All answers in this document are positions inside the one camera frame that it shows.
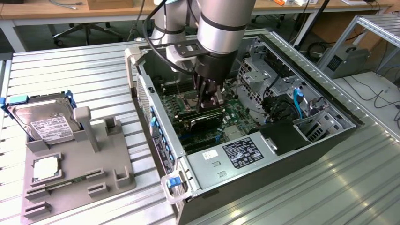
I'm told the grey power supply unit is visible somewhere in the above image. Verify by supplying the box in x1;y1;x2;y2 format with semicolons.
185;131;279;190

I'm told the CPU socket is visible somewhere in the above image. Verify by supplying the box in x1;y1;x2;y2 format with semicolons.
180;90;200;111

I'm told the thick black camera cable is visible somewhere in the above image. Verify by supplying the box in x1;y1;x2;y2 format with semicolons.
144;0;200;75

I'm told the silver metal disk bay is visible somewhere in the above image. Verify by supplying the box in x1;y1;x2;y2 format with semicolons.
295;110;347;144
237;57;276;105

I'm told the silver hard disk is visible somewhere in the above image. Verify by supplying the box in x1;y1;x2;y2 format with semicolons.
12;98;77;145

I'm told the hanging grey cable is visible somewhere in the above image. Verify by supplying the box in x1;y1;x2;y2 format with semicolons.
127;0;148;43

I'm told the grey box with handle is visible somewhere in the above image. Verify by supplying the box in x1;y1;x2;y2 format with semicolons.
317;45;372;79

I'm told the green motherboard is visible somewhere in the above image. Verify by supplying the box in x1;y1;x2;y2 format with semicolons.
157;77;260;153

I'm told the grey cable with plug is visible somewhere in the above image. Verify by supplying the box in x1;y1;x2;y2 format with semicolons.
48;0;85;11

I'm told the open grey PC case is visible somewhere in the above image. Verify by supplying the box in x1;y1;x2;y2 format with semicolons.
124;28;365;225

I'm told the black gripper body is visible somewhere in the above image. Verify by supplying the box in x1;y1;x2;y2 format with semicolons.
193;50;240;84

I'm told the aluminium profile frame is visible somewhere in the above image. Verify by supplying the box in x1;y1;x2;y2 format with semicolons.
315;14;400;78

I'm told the black Nvidia graphics card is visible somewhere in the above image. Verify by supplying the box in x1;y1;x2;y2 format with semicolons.
173;108;225;132

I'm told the black power wire bundle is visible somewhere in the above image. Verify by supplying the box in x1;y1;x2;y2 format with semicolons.
261;95;297;124

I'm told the grey parts rack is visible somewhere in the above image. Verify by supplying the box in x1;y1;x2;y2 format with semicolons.
20;105;137;222

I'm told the silver CPU chip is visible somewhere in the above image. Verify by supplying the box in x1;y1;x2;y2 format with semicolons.
32;158;61;181

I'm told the wooden desk white frame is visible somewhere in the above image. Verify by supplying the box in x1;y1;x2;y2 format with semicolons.
0;0;157;53
252;0;395;47

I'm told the green RAM stick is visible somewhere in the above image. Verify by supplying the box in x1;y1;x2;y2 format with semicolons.
45;176;88;188

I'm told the long black expansion slot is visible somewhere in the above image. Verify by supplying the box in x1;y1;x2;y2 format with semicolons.
184;140;220;152

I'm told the blue SATA wire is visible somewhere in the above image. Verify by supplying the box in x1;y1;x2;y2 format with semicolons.
292;88;305;120

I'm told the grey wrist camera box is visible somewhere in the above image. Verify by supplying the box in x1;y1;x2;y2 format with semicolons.
165;42;209;73

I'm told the black office chair base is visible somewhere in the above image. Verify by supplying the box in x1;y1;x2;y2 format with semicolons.
251;14;287;24
51;22;125;46

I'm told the large brown cardboard sheet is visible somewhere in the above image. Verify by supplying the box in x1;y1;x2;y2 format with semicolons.
312;11;387;56

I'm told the blue disk caddy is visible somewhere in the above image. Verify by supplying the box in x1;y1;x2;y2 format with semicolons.
0;90;77;122

